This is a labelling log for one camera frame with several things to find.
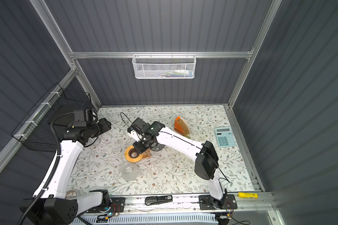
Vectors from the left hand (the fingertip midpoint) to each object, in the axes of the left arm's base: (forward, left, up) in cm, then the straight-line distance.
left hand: (107, 124), depth 76 cm
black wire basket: (-8, +29, +7) cm, 31 cm away
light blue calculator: (+3, -74, -23) cm, 78 cm away
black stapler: (-34, -24, -21) cm, 46 cm away
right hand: (-11, -16, -10) cm, 22 cm away
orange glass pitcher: (-9, -20, -19) cm, 29 cm away
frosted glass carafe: (-16, -9, -27) cm, 32 cm away
